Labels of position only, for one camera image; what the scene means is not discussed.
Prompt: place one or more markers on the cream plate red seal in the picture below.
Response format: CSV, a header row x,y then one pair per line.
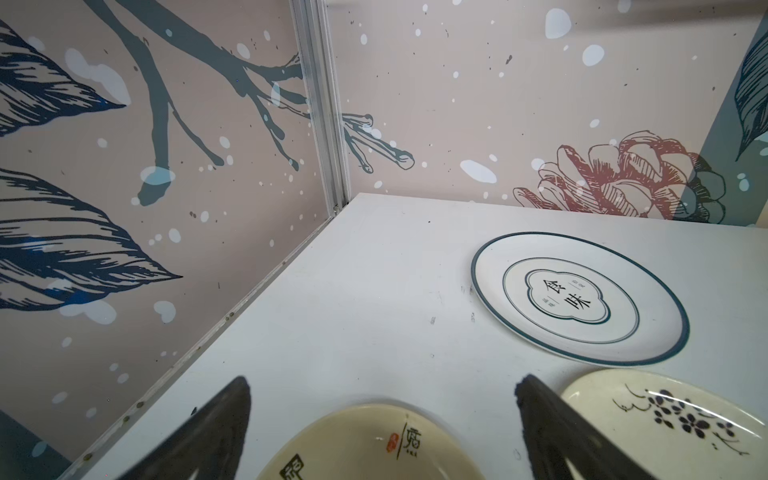
x,y
372,441

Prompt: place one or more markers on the cream plate black flower pattern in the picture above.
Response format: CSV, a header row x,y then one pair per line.
x,y
671,429

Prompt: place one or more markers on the white plate thin green rim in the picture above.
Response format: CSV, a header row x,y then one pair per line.
x,y
579,299

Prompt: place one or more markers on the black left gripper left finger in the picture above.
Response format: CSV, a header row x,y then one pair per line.
x,y
209,445

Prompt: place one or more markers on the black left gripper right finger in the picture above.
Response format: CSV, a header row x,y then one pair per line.
x,y
560,442

